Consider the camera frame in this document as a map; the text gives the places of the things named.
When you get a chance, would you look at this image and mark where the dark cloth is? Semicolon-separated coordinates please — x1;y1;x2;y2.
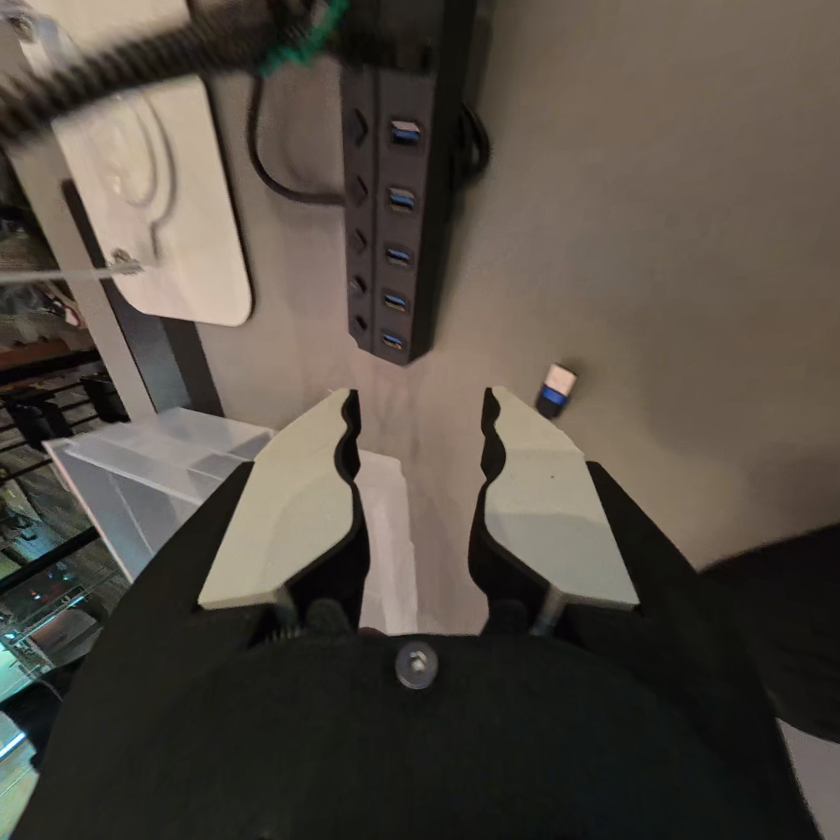
697;524;840;744

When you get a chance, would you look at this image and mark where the grey braided usb cable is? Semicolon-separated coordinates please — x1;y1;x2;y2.
0;0;352;142

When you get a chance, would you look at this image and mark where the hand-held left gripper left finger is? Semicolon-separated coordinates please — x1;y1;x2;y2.
197;387;370;634

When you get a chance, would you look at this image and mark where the black multi-port usb hub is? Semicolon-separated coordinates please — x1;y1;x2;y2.
340;0;478;366

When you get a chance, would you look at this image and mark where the clear plastic bin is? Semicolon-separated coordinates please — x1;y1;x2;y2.
41;406;422;636

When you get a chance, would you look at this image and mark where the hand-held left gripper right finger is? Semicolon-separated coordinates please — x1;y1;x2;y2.
467;386;642;636

